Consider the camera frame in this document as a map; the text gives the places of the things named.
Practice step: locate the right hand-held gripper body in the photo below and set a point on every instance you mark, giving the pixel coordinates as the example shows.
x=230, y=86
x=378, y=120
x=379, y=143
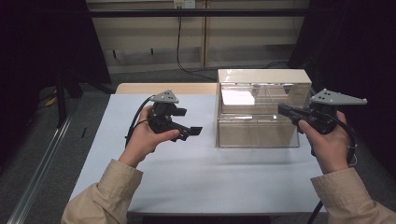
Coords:
x=323, y=119

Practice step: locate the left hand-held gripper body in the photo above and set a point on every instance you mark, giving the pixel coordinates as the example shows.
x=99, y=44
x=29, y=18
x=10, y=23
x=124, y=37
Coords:
x=162, y=116

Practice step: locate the beige display box clear lid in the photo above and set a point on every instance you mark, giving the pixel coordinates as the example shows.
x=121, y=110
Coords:
x=264, y=76

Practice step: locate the person's right hand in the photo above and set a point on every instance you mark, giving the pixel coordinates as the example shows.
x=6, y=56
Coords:
x=330, y=149

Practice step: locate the person's left hand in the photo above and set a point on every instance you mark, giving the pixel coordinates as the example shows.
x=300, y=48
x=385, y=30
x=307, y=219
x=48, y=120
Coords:
x=141, y=140

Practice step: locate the pale blue table cover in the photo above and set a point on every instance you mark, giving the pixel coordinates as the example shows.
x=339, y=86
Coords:
x=193, y=174

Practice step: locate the small black floor item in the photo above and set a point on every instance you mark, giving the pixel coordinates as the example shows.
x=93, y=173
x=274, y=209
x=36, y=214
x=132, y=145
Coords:
x=83, y=132

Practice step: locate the black curtain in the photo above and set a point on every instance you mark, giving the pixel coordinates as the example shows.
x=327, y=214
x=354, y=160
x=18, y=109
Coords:
x=37, y=37
x=358, y=46

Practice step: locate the black stand leg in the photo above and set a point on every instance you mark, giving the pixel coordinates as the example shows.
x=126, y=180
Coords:
x=61, y=99

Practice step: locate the black horizontal wall rail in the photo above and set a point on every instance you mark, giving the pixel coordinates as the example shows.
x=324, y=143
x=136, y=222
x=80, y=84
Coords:
x=140, y=12

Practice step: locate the white wall socket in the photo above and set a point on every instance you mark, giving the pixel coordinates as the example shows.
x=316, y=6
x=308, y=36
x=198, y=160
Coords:
x=184, y=3

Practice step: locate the metal floor rail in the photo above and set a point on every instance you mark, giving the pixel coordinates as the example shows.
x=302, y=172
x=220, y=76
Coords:
x=37, y=177

